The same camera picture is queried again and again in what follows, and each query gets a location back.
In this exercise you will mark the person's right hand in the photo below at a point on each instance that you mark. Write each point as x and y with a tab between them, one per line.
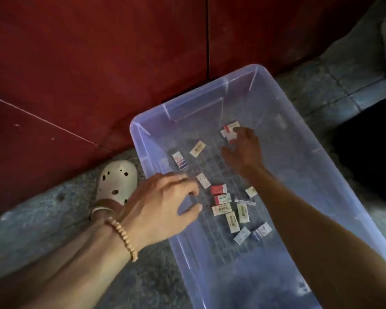
243	154

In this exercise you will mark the person's left leg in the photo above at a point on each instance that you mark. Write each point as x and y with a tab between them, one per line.
38	273

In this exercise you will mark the blue white eraser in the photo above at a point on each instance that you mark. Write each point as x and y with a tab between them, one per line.
179	160

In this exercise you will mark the person's left cream clog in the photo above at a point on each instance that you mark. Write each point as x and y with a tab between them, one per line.
114	186

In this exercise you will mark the red display counter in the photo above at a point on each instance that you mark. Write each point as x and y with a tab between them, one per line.
116	61

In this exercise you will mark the black stool red cushion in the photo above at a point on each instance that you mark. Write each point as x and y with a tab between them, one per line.
367	157

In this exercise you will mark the person's left forearm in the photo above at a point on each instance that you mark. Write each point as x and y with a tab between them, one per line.
77	280

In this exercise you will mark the person's right forearm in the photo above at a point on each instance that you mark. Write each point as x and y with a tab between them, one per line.
328	247

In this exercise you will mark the clear plastic storage bin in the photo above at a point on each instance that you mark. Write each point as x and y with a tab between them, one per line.
289	112

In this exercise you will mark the person's left hand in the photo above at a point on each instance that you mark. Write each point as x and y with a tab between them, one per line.
157	206

